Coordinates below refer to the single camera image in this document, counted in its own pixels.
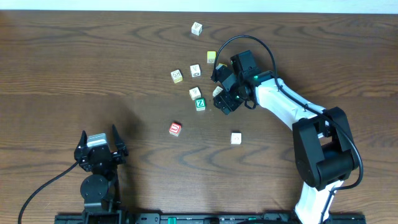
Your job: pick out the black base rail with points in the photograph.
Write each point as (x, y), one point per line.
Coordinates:
(155, 218)

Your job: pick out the red U letter block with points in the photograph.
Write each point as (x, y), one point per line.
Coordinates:
(175, 129)

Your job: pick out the white block red side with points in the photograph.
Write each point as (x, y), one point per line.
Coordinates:
(236, 138)

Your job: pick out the white block yellow side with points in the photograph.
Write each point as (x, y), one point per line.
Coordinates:
(176, 76)

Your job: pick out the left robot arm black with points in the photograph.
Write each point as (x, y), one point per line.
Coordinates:
(100, 190)

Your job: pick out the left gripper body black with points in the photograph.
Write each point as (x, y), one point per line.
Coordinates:
(98, 154)

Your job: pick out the white block green side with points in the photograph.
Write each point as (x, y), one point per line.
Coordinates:
(195, 93)

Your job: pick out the yellow block upper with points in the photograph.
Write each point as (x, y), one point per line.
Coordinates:
(210, 57)

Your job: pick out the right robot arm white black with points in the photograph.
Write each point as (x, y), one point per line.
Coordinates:
(324, 150)

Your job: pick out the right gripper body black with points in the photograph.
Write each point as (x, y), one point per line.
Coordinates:
(232, 99)

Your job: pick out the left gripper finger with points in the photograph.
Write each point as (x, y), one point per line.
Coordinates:
(83, 140)
(119, 143)

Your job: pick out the green Z letter block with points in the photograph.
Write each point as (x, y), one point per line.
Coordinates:
(200, 104)

